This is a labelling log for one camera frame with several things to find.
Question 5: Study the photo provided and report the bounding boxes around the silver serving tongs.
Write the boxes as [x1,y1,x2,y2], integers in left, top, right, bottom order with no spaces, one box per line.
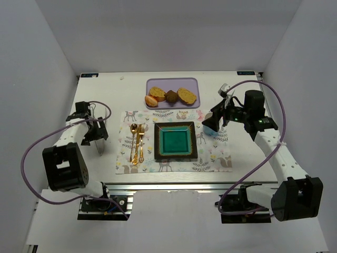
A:
[95,117,105,156]

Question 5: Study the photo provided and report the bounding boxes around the orange glazed bread roll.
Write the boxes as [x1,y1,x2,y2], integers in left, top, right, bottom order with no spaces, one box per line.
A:
[144,95,158,108]

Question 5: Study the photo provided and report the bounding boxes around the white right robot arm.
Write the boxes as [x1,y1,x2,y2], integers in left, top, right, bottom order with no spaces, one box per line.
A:
[202,90,323,221]

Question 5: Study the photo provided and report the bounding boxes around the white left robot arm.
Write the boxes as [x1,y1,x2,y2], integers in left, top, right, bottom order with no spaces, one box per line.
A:
[42,101,110,199]

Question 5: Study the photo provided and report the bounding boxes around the right yellow bread slice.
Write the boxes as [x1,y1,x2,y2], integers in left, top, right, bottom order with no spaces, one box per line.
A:
[177,87,197,105]

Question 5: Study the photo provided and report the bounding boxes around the yellow bread slice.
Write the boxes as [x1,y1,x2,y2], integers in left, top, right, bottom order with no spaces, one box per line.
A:
[148,86,166,102]
[177,87,197,105]

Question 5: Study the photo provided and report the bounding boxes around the left yellow bread slice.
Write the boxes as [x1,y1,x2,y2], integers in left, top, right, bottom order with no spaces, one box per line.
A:
[148,86,166,102]

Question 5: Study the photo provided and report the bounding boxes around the blue ceramic mug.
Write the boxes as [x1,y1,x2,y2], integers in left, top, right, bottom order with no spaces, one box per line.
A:
[202,112,219,137]

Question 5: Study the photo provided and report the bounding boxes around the gold spoon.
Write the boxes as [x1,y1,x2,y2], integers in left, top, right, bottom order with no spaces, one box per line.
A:
[129,123,138,162]

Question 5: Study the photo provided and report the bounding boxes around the green black square plate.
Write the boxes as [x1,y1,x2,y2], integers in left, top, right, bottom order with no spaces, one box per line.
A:
[154,121,198,161]

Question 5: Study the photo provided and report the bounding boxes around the right blue table label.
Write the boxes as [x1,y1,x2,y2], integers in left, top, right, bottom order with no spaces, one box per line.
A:
[236,71,255,76]

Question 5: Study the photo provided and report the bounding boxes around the blue table label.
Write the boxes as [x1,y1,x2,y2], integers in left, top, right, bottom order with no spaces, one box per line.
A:
[236,71,255,76]
[81,73,98,78]

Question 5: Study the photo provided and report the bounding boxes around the animal print placemat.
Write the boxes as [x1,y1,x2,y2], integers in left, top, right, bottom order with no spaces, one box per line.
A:
[115,110,232,174]

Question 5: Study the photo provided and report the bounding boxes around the gold fork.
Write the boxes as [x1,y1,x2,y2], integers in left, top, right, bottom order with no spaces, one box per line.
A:
[138,124,145,163]

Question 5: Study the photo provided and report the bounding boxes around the gold knife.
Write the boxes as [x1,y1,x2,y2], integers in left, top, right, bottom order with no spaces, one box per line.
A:
[132,124,141,165]

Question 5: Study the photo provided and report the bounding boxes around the brown chocolate bun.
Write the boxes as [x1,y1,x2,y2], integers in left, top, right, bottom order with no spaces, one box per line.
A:
[165,90,179,104]

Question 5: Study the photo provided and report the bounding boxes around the left blue table label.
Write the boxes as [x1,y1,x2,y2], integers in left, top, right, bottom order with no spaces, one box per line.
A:
[81,73,98,78]

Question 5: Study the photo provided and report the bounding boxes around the lavender plastic tray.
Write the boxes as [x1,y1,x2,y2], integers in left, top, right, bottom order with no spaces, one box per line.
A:
[145,77,201,110]

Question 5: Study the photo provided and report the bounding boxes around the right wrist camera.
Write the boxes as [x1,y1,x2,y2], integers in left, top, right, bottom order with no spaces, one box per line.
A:
[218,83,232,99]

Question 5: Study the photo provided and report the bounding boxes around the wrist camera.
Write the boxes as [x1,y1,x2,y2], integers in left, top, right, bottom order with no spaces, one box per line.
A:
[218,83,232,99]
[75,101,91,117]

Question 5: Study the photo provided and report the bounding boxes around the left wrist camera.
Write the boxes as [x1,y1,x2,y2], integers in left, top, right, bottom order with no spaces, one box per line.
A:
[75,101,91,117]

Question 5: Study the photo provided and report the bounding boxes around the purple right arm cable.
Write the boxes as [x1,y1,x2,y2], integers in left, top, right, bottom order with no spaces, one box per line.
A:
[217,80,286,218]

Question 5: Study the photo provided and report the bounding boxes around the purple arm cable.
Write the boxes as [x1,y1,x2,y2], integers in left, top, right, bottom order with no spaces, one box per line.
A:
[217,80,286,218]
[21,101,130,219]

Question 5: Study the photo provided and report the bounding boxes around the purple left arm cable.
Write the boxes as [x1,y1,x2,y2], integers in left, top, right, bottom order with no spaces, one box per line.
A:
[21,101,130,219]

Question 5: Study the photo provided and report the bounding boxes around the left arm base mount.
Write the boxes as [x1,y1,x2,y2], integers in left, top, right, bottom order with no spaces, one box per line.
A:
[77,191,135,221]

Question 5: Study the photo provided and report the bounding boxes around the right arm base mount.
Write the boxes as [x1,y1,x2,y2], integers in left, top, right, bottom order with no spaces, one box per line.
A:
[220,182,271,224]

